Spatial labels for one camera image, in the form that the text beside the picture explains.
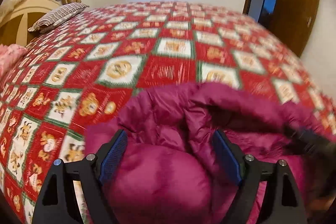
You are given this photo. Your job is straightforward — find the magenta down jacket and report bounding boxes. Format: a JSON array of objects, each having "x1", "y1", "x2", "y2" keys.
[{"x1": 85, "y1": 83, "x2": 335, "y2": 223}]

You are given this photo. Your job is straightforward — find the red checkered bedspread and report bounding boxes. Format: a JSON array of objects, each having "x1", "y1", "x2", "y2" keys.
[{"x1": 1, "y1": 2, "x2": 335, "y2": 223}]

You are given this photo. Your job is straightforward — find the pink floral pillow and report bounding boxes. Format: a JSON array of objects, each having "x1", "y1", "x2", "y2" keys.
[{"x1": 0, "y1": 44, "x2": 28, "y2": 77}]

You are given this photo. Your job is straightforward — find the beige wooden headboard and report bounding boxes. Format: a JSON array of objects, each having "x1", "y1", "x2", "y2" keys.
[{"x1": 1, "y1": 0, "x2": 60, "y2": 46}]

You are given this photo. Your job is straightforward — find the striped grey pillow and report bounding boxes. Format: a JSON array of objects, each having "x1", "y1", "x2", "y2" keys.
[{"x1": 28, "y1": 2, "x2": 89, "y2": 34}]

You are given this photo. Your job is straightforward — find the brown wooden door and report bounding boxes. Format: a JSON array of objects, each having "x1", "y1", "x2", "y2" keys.
[{"x1": 269, "y1": 0, "x2": 319, "y2": 57}]

